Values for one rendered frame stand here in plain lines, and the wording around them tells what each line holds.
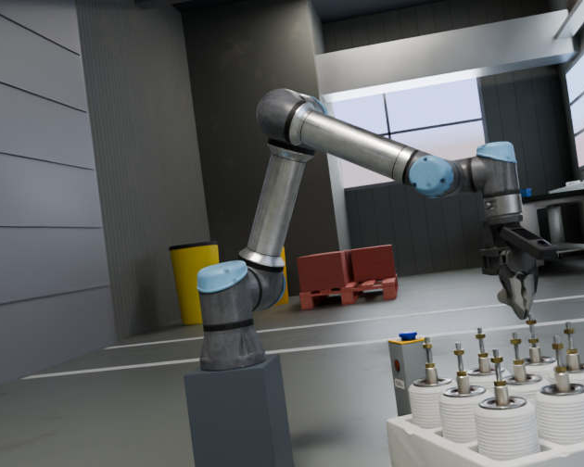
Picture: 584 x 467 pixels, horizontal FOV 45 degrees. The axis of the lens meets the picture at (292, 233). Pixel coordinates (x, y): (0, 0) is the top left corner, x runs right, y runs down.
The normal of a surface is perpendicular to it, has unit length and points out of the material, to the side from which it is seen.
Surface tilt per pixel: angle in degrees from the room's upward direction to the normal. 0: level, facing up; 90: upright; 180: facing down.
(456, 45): 90
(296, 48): 90
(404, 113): 90
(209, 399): 90
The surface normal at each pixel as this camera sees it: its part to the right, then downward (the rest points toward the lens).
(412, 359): 0.29, -0.06
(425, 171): -0.45, 0.04
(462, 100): -0.18, 0.00
